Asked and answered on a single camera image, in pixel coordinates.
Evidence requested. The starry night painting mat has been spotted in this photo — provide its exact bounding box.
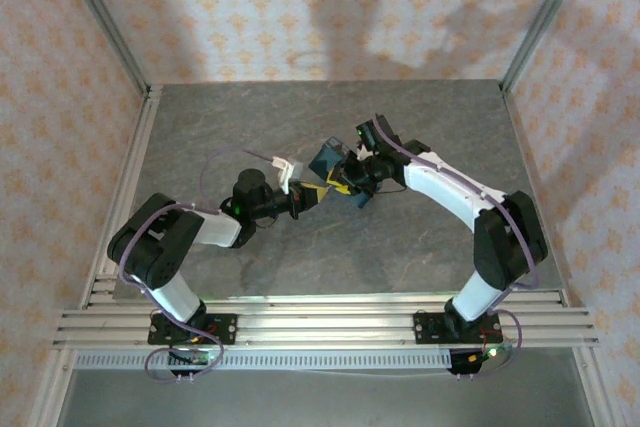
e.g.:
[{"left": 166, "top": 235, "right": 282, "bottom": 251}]
[{"left": 308, "top": 135, "right": 375, "bottom": 209}]

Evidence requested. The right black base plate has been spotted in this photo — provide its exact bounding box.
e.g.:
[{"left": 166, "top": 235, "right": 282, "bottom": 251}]
[{"left": 413, "top": 311, "right": 504, "bottom": 347}]

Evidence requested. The left aluminium frame post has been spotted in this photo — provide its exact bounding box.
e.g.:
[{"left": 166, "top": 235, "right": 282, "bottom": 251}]
[{"left": 53, "top": 0, "right": 152, "bottom": 98}]

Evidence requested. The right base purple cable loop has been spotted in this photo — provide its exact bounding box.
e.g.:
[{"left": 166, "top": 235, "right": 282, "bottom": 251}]
[{"left": 457, "top": 308, "right": 527, "bottom": 379}]

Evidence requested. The green lit controller board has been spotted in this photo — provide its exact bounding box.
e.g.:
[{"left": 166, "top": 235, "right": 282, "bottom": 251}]
[
  {"left": 448, "top": 341, "right": 514, "bottom": 379},
  {"left": 167, "top": 344, "right": 222, "bottom": 379}
]

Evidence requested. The aluminium side rail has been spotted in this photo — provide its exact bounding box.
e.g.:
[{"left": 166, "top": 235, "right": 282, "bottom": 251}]
[
  {"left": 79, "top": 86, "right": 164, "bottom": 306},
  {"left": 499, "top": 86, "right": 576, "bottom": 306}
]

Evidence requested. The slotted grey cable duct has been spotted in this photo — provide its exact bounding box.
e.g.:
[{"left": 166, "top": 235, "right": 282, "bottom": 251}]
[{"left": 73, "top": 349, "right": 454, "bottom": 372}]

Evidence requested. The aluminium frame post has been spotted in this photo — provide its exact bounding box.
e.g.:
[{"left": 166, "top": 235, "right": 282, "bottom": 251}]
[
  {"left": 499, "top": 0, "right": 595, "bottom": 94},
  {"left": 53, "top": 0, "right": 152, "bottom": 98}
]

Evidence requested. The aluminium mounting rail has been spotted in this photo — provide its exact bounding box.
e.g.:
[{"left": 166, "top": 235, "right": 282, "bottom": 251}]
[{"left": 52, "top": 292, "right": 601, "bottom": 351}]

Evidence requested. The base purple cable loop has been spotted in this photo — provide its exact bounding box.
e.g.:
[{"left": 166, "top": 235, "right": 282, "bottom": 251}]
[
  {"left": 144, "top": 329, "right": 225, "bottom": 384},
  {"left": 457, "top": 308, "right": 527, "bottom": 379}
]

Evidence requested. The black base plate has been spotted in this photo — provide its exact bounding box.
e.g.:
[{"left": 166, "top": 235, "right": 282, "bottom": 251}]
[
  {"left": 148, "top": 313, "right": 239, "bottom": 347},
  {"left": 413, "top": 311, "right": 504, "bottom": 347}
]

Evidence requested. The right green lit controller board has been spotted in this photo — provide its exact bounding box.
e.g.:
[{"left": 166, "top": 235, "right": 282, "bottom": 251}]
[{"left": 448, "top": 341, "right": 514, "bottom": 379}]

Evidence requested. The right aluminium side rail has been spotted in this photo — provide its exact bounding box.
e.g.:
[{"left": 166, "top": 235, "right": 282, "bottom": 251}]
[{"left": 499, "top": 86, "right": 576, "bottom": 306}]

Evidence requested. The right aluminium frame post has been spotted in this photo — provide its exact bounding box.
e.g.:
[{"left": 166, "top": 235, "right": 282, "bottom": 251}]
[{"left": 499, "top": 0, "right": 595, "bottom": 94}]

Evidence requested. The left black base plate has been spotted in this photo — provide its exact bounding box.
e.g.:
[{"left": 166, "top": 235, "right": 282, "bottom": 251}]
[{"left": 148, "top": 313, "right": 239, "bottom": 347}]

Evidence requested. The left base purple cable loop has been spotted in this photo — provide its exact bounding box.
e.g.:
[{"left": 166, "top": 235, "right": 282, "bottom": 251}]
[{"left": 144, "top": 329, "right": 225, "bottom": 384}]

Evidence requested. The left green lit controller board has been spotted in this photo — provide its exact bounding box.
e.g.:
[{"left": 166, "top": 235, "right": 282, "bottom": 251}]
[{"left": 167, "top": 344, "right": 222, "bottom": 379}]

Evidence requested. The left aluminium side rail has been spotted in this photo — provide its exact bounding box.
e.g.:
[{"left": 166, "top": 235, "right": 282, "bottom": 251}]
[{"left": 79, "top": 86, "right": 164, "bottom": 306}]

